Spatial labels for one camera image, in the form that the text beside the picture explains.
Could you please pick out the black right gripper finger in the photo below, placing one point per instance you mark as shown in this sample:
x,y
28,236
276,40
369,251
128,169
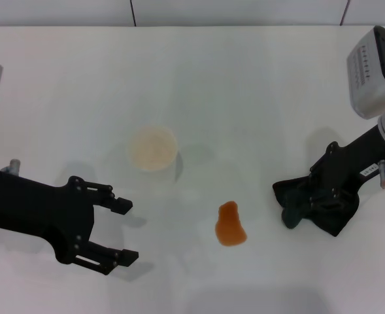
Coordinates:
x,y
339,198
316,178

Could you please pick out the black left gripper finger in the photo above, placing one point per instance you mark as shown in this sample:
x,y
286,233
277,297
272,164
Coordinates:
x,y
128,257
122,206

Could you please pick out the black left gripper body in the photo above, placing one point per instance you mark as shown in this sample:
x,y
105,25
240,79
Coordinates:
x,y
42,212

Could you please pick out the brown water stain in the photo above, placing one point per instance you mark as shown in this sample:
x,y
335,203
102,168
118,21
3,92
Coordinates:
x,y
228,227

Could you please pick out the dark blue rag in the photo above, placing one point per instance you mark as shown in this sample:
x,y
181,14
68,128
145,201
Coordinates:
x,y
339,219

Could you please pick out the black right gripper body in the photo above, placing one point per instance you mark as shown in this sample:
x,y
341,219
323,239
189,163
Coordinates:
x,y
355,167

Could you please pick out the white paper cup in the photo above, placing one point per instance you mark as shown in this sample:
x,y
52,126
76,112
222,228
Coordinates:
x,y
153,148

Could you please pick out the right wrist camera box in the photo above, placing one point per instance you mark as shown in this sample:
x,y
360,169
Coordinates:
x,y
372,75

